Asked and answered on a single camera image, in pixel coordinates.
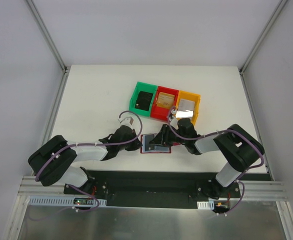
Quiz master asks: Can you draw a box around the red leather card holder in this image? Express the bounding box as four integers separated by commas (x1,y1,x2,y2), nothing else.
140,133,172,154

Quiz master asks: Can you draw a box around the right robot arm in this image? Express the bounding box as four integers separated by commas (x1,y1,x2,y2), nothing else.
149,118,265,199

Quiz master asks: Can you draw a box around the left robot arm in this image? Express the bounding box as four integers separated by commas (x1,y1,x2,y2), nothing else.
27,125,142,195

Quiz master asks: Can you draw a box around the silver VIP card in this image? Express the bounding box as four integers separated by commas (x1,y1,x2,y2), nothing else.
175,98,195,118

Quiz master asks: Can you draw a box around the black VIP card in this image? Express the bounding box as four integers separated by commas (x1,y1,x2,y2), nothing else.
134,91,153,111

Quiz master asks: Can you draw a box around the gold VIP card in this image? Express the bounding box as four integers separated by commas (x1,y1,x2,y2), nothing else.
156,92,175,109

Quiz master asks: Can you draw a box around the red plastic bin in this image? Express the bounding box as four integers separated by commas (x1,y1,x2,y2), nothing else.
150,86,179,121

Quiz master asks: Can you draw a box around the yellow plastic bin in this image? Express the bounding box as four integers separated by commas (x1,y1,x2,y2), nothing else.
175,90,201,125

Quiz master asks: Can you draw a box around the green plastic bin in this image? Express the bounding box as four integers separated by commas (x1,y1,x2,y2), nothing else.
129,81,158,117

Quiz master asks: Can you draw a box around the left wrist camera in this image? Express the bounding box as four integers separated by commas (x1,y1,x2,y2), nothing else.
118,116,134,129

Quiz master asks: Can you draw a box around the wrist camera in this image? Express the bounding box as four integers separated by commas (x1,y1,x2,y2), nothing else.
167,106,178,127
118,116,134,129

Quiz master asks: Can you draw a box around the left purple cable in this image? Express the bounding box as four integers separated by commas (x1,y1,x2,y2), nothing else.
27,111,144,221

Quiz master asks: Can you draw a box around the purple cable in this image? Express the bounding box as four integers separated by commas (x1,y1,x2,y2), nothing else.
27,111,144,221
166,106,265,218

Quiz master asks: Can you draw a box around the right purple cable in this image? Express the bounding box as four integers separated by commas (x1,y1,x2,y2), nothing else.
166,106,265,218

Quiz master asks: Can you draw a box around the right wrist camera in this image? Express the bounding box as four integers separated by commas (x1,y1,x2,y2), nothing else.
167,106,178,127

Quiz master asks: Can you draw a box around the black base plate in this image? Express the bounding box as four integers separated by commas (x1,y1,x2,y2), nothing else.
62,168,272,208

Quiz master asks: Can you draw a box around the right white cable duct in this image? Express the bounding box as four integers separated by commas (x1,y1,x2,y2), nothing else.
197,200,215,211

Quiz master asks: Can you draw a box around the white cable duct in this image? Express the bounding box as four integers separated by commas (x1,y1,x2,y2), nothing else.
28,196,107,208
197,200,215,211

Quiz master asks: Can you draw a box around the left aluminium table rail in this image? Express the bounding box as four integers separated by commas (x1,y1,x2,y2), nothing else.
18,69,70,196

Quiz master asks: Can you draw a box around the aluminium table rail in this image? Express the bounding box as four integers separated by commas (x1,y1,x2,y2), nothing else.
18,69,70,196
239,70,289,202

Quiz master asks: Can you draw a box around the right aluminium table rail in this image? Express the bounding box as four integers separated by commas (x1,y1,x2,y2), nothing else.
239,70,289,202

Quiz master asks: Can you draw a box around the left white cable duct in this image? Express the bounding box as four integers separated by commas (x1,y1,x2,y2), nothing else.
28,196,107,208

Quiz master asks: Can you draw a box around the left aluminium frame post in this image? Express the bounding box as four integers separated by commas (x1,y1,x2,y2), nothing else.
24,0,67,73

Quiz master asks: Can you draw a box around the aluminium frame post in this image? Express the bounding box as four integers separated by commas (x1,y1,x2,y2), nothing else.
239,0,290,75
24,0,67,73

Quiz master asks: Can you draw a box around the right aluminium frame post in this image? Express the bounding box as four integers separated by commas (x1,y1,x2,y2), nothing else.
239,0,290,75

